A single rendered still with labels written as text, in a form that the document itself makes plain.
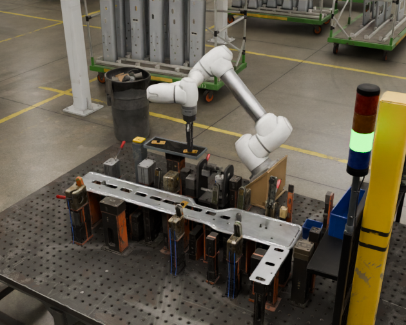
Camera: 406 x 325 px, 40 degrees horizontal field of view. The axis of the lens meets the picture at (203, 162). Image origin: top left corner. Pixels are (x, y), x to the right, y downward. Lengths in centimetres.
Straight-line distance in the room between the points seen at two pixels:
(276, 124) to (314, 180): 192
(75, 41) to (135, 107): 124
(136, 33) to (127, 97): 204
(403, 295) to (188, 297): 111
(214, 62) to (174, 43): 388
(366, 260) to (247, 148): 162
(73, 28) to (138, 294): 424
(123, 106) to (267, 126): 265
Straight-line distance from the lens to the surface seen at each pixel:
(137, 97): 587
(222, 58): 362
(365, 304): 231
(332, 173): 556
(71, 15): 665
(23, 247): 347
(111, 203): 311
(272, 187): 297
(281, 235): 289
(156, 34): 758
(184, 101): 313
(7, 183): 564
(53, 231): 354
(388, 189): 200
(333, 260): 271
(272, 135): 356
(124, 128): 605
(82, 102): 696
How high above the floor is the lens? 267
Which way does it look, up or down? 28 degrees down
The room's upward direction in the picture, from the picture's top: 1 degrees counter-clockwise
